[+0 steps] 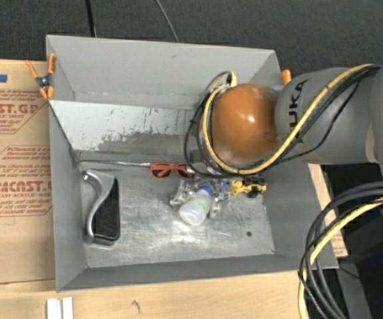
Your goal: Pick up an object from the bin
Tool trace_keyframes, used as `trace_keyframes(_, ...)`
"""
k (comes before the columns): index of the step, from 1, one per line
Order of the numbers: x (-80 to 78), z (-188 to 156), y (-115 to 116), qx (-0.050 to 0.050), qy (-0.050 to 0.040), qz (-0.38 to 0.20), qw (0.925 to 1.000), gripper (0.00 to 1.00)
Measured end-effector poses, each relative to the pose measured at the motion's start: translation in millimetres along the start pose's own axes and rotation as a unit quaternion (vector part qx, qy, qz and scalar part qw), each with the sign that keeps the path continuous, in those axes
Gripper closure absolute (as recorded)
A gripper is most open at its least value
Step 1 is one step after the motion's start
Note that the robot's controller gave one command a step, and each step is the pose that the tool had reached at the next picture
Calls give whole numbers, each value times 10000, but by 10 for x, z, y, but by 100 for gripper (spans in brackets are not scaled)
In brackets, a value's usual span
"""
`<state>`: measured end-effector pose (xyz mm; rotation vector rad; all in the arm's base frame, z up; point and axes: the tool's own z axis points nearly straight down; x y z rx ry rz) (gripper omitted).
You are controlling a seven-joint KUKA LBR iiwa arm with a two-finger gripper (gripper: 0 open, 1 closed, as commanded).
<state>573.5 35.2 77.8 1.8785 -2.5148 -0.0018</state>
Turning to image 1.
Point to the grey metal bin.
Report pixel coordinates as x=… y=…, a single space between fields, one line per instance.
x=151 y=241

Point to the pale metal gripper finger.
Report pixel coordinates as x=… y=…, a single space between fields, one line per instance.
x=180 y=195
x=216 y=200

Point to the brown cardboard board, red print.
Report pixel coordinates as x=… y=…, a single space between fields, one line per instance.
x=15 y=231

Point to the orange-red sunglasses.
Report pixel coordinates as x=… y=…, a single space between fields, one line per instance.
x=165 y=170

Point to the white plastic bottle, blue cap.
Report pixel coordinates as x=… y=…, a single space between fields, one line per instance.
x=195 y=209

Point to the yellow toy vehicle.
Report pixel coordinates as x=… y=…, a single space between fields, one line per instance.
x=239 y=188

